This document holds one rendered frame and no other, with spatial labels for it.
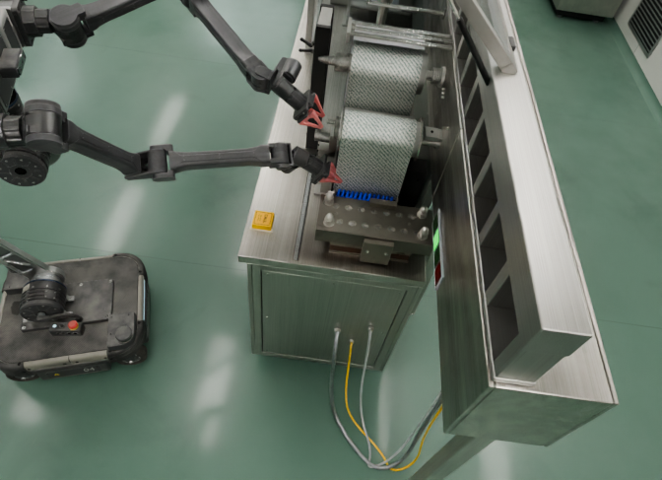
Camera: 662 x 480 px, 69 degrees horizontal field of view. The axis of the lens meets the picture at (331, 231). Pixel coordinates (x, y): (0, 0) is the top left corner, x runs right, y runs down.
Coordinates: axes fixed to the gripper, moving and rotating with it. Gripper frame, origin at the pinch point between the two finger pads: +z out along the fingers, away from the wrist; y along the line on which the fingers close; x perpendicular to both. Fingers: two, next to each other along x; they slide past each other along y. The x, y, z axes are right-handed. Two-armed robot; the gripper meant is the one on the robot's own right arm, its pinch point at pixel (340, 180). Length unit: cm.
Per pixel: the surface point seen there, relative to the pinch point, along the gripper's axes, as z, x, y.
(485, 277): 8, 49, 60
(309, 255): 2.6, -18.1, 21.8
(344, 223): 4.8, -1.8, 15.7
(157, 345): -12, -130, 24
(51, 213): -84, -172, -47
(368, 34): -17.0, 34.5, -30.1
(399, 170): 12.0, 17.6, 0.3
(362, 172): 3.4, 8.2, 0.3
